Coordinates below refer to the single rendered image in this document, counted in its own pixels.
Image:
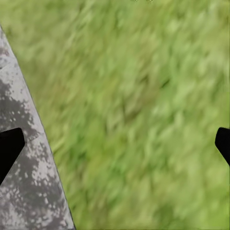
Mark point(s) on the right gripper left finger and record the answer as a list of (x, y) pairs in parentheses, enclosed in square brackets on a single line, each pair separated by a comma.
[(11, 144)]

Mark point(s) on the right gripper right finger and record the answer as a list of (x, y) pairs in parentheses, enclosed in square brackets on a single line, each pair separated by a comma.
[(222, 141)]

